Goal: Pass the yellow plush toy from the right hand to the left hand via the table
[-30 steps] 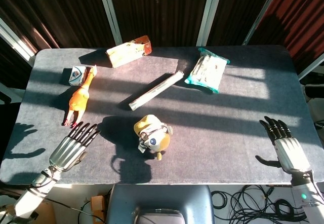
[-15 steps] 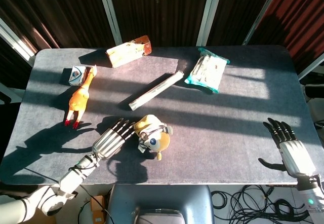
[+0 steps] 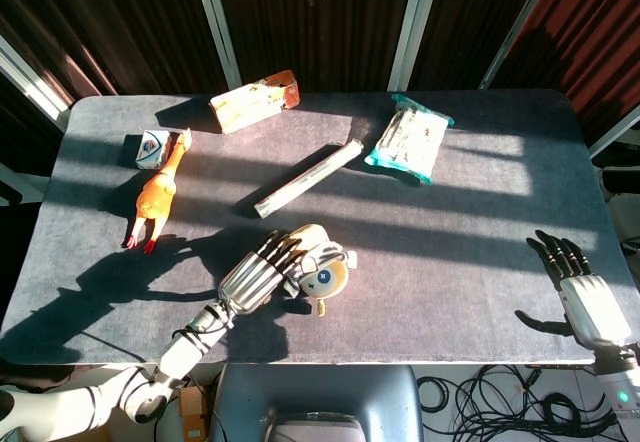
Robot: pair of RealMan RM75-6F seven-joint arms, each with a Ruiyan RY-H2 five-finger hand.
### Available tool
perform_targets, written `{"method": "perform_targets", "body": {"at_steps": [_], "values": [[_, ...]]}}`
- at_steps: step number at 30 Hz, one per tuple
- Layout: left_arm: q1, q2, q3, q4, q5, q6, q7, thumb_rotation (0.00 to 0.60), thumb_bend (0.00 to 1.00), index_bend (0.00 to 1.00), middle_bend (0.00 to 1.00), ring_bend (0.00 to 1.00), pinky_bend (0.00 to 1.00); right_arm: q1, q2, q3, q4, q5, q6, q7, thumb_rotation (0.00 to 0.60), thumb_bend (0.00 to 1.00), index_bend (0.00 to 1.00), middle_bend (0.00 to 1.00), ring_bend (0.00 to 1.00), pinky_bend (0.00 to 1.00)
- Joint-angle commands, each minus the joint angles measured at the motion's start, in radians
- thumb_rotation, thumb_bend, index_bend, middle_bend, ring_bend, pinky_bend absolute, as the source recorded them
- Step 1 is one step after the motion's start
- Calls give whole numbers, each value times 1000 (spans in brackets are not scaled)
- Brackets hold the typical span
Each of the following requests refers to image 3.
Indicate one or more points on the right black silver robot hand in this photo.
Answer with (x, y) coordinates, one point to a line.
(595, 307)

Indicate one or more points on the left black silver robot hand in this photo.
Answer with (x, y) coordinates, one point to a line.
(250, 282)

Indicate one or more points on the yellow white plush toy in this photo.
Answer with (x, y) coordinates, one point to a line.
(325, 277)

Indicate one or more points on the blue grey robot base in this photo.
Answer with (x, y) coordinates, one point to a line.
(320, 392)

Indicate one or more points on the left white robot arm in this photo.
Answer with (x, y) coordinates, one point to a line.
(185, 347)

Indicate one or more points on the long silver wrapped tube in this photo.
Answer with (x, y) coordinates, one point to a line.
(305, 179)

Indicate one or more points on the black chair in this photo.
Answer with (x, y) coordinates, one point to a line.
(622, 187)

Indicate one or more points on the orange rubber chicken toy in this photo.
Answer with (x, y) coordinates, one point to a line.
(157, 192)

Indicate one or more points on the orange floor device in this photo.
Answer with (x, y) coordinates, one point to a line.
(194, 414)

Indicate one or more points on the dark blue table cloth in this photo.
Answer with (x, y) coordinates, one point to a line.
(450, 287)

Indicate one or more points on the small white blue box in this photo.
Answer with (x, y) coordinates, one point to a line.
(150, 149)

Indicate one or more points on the orange white carton box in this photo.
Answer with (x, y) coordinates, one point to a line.
(250, 104)

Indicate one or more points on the teal edged snack packet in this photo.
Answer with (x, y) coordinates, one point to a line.
(407, 137)

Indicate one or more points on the dark brown curtain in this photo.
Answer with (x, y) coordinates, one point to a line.
(470, 17)
(320, 17)
(110, 27)

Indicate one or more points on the red curtain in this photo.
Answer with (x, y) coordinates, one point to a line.
(600, 32)

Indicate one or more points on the white frame post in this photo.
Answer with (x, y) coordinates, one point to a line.
(517, 27)
(30, 82)
(412, 27)
(615, 139)
(217, 27)

